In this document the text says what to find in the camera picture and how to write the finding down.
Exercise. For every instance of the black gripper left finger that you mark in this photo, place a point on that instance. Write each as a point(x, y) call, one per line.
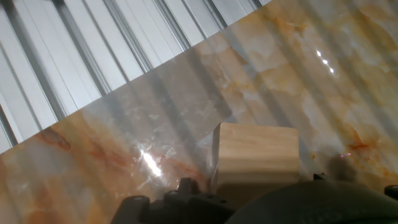
point(180, 205)

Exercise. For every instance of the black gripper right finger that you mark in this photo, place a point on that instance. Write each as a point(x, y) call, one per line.
point(318, 177)

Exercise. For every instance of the plain wooden cube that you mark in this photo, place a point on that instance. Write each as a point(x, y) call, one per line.
point(258, 155)

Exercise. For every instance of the orange grey marble mat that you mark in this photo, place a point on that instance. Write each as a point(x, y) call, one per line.
point(264, 93)

